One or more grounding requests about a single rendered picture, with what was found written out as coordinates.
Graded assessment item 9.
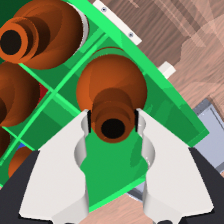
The grey rectangular tray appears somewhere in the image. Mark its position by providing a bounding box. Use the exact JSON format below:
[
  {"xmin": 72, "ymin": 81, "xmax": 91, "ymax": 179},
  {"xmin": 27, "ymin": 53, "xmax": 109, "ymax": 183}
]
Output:
[{"xmin": 125, "ymin": 98, "xmax": 224, "ymax": 203}]

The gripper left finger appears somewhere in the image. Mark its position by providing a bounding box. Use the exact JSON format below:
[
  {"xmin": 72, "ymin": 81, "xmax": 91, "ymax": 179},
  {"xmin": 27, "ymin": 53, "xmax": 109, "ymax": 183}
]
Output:
[{"xmin": 0, "ymin": 109, "xmax": 91, "ymax": 224}]

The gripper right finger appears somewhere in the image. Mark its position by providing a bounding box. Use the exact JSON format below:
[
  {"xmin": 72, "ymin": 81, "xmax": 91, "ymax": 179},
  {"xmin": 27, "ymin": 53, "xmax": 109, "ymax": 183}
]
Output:
[{"xmin": 134, "ymin": 108, "xmax": 224, "ymax": 224}]

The green bottle crate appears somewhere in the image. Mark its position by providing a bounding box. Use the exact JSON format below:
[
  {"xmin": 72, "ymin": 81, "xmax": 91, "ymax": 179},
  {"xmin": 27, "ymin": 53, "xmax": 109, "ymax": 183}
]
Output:
[{"xmin": 0, "ymin": 0, "xmax": 210, "ymax": 213}]

